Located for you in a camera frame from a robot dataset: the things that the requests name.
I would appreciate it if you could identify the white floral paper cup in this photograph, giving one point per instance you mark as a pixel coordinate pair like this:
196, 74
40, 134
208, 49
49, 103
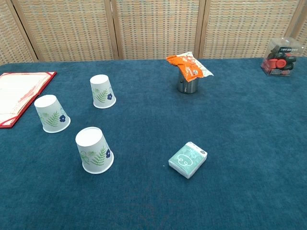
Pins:
50, 107
102, 87
92, 146

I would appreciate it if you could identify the blue fuzzy tablecloth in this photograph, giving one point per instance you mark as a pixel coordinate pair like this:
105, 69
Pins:
153, 119

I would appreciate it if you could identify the shiny metal cup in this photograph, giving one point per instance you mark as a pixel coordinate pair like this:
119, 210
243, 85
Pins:
189, 87

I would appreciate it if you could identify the green white tissue pack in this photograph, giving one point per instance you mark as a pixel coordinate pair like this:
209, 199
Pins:
187, 159

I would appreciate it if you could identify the orange white snack bag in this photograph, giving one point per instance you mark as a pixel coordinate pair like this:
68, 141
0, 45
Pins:
189, 64

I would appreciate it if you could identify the woven rattan folding screen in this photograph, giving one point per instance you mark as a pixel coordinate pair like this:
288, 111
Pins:
72, 28

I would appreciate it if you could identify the red black toy vehicle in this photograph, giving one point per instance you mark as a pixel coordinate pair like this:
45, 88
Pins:
278, 63

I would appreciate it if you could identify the red bordered certificate folder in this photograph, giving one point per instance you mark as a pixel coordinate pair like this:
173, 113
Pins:
16, 95

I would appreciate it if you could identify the clear plastic display box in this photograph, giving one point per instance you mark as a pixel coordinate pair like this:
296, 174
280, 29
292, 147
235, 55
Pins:
296, 45

